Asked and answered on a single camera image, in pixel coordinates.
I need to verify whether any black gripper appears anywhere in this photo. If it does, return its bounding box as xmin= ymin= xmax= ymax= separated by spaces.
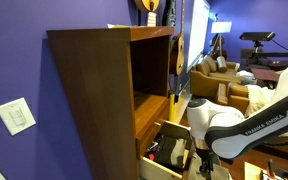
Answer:
xmin=197 ymin=148 xmax=224 ymax=178

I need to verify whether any wooden cabinet drawer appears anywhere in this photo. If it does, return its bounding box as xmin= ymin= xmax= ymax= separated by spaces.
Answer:
xmin=137 ymin=119 xmax=196 ymax=180
xmin=135 ymin=105 xmax=171 ymax=158

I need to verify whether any brown wooden cabinet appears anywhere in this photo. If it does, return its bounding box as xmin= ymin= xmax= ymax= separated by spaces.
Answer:
xmin=46 ymin=25 xmax=176 ymax=180

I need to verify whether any grey PetSafe fabric bag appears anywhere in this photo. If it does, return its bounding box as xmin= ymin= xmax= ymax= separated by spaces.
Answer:
xmin=153 ymin=134 xmax=188 ymax=171

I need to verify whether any orange and white device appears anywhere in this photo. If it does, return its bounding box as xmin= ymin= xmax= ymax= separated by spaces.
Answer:
xmin=259 ymin=169 xmax=279 ymax=180

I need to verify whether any black upright tool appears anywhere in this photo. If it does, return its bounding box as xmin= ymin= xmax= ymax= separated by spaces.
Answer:
xmin=267 ymin=158 xmax=275 ymax=178

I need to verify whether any cream knitted blanket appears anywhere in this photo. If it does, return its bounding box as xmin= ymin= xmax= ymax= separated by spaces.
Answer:
xmin=245 ymin=84 xmax=278 ymax=118

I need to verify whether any brown leather sofa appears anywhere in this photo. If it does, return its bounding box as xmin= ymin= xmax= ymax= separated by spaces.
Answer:
xmin=189 ymin=54 xmax=242 ymax=101

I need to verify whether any brown cylinder cushion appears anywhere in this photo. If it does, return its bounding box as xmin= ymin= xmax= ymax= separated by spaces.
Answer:
xmin=216 ymin=55 xmax=229 ymax=74

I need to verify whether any dark red table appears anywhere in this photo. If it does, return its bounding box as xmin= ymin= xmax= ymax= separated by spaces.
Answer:
xmin=248 ymin=66 xmax=282 ymax=83

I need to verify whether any brown acoustic guitar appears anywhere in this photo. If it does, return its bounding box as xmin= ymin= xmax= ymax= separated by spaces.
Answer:
xmin=168 ymin=0 xmax=186 ymax=76

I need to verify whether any music stand with sheet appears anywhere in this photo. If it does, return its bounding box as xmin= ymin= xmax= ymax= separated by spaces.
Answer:
xmin=210 ymin=21 xmax=233 ymax=58

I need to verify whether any small striped card box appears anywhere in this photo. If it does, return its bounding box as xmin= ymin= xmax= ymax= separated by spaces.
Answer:
xmin=146 ymin=11 xmax=158 ymax=28

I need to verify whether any black hanging instrument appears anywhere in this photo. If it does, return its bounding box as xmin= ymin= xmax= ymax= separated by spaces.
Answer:
xmin=163 ymin=0 xmax=178 ymax=28

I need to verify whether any white paper sheet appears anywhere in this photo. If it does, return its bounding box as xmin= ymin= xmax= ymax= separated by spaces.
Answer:
xmin=106 ymin=23 xmax=132 ymax=29

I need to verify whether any purple nylon strap bundle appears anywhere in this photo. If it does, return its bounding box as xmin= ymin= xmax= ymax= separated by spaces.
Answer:
xmin=147 ymin=140 xmax=161 ymax=154

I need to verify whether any red nylon strap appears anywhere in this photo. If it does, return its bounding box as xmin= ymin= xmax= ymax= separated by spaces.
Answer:
xmin=145 ymin=151 xmax=159 ymax=162

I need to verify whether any yellow stanchion post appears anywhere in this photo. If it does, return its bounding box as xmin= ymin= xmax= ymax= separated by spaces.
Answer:
xmin=168 ymin=93 xmax=177 ymax=123

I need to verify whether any dark string instrument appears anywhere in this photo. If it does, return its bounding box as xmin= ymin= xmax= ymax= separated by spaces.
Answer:
xmin=210 ymin=33 xmax=228 ymax=61

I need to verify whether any black camera tripod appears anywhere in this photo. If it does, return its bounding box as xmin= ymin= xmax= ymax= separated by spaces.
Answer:
xmin=252 ymin=40 xmax=265 ymax=68

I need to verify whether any white wall board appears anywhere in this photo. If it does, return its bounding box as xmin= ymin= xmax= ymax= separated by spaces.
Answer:
xmin=186 ymin=0 xmax=211 ymax=73

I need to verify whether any black stereo camera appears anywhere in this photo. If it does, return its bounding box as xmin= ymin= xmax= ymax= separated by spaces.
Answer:
xmin=239 ymin=31 xmax=277 ymax=43

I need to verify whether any white light switch plate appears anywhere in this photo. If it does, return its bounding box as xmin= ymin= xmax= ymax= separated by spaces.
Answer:
xmin=0 ymin=97 xmax=37 ymax=136

